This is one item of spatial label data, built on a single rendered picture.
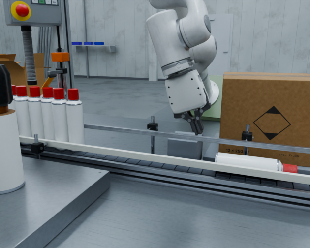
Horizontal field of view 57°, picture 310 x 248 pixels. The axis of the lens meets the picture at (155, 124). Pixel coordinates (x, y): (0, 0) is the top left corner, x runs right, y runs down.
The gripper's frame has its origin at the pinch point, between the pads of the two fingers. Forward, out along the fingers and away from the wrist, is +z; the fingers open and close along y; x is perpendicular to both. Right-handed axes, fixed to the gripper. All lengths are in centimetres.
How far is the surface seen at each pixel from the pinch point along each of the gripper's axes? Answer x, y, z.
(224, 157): 1.4, -4.9, 9.8
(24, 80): -114, 163, -54
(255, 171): 4.1, -11.8, 14.3
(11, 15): 0, 46, -51
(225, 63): -893, 103, 0
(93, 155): 2.5, 34.7, -0.2
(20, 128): 2, 59, -16
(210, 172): 2.2, 0.0, 12.9
